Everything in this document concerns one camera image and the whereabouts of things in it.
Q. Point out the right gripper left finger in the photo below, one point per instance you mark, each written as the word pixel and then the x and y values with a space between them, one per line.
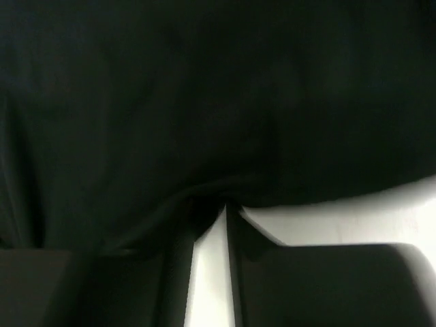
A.
pixel 73 280

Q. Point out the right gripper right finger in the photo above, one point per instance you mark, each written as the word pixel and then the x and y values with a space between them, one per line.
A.
pixel 273 284

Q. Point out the black tank top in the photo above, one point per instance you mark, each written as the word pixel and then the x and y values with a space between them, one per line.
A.
pixel 120 118

